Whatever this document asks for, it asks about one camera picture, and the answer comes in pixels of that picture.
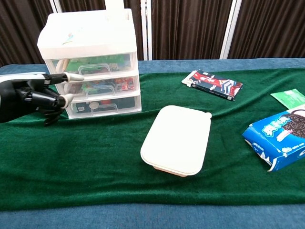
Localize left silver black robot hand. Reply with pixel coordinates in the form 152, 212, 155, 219
0, 72, 85, 126

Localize clear drawer with green packets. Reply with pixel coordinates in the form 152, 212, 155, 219
46, 52, 138, 77

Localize white plastic drawer cabinet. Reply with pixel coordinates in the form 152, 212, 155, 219
37, 9, 142, 119

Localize clear drawer with dark contents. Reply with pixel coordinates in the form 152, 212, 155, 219
65, 95, 142, 119

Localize clear drawer with red snacks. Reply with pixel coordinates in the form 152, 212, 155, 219
56, 75, 140, 99

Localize beige wooden stick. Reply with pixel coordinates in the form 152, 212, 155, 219
56, 59, 70, 73

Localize green packets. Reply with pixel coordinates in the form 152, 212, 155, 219
65, 54, 132, 73

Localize green velvet cloth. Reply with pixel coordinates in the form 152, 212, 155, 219
0, 68, 305, 212

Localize white lidded lunch box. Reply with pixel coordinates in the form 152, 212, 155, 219
140, 104, 213, 177

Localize dark curtain folding screen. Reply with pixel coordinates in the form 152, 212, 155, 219
0, 0, 305, 67

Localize blue tablecloth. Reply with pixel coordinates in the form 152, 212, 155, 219
0, 57, 305, 229

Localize dark blue red snack packet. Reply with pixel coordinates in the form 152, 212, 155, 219
181, 69, 244, 102

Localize blue Oreo cookie box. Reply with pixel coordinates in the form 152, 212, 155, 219
242, 104, 305, 172

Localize green sachet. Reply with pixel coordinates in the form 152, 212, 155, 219
270, 88, 305, 111

